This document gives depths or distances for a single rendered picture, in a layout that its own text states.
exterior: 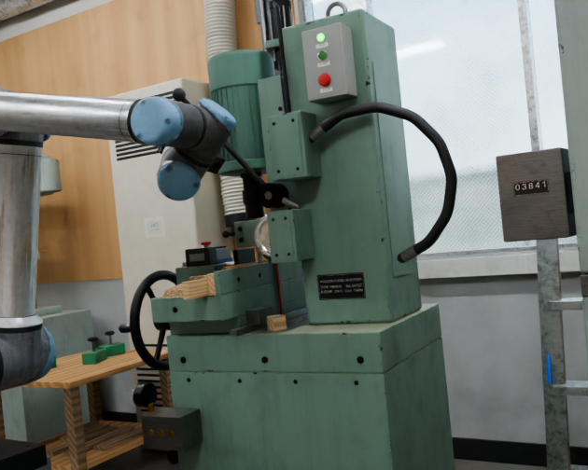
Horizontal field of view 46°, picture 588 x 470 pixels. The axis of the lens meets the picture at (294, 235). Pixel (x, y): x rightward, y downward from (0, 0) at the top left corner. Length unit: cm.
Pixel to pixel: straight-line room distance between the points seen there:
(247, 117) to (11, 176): 60
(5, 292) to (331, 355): 82
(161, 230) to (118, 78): 104
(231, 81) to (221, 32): 163
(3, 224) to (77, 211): 248
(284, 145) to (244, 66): 31
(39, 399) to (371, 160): 274
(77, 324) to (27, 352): 220
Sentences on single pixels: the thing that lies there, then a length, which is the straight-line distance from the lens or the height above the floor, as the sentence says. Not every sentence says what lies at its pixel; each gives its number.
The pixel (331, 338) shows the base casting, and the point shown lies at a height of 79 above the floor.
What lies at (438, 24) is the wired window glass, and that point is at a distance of 318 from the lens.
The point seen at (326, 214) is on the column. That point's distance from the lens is 165.
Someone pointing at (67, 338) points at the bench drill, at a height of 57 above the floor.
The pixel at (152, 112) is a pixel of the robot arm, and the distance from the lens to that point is 135.
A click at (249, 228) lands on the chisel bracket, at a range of 184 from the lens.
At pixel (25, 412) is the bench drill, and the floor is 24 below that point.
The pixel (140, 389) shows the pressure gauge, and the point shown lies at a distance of 180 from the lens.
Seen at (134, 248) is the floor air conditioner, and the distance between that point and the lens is 358.
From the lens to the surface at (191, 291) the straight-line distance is 160.
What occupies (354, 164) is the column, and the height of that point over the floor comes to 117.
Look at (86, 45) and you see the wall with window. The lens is 431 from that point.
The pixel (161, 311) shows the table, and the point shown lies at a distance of 174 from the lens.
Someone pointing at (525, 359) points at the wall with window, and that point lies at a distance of 299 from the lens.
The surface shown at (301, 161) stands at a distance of 159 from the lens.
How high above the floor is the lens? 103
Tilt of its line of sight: level
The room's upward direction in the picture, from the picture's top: 6 degrees counter-clockwise
